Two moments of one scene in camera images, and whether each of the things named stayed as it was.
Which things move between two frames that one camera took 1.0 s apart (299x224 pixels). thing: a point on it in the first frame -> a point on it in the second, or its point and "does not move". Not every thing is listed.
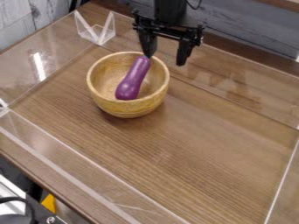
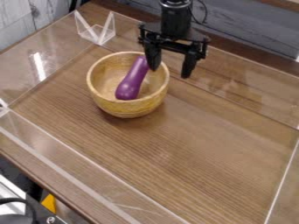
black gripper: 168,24 -> 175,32
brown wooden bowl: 105,72 does not move
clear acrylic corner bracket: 97,33 does not move
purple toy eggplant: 126,87 does not move
